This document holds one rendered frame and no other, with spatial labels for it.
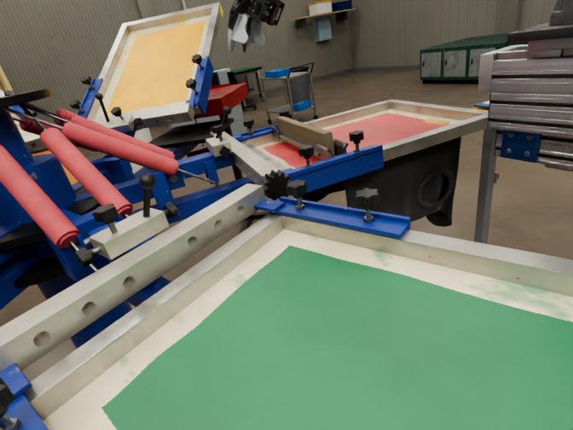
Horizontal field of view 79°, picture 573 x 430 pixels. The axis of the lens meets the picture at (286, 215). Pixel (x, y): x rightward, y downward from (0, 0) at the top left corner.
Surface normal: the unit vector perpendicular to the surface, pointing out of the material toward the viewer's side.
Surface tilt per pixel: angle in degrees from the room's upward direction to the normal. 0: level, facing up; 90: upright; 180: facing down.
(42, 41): 90
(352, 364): 0
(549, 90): 90
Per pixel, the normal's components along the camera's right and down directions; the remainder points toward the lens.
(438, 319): -0.17, -0.88
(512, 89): -0.84, 0.36
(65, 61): 0.52, 0.31
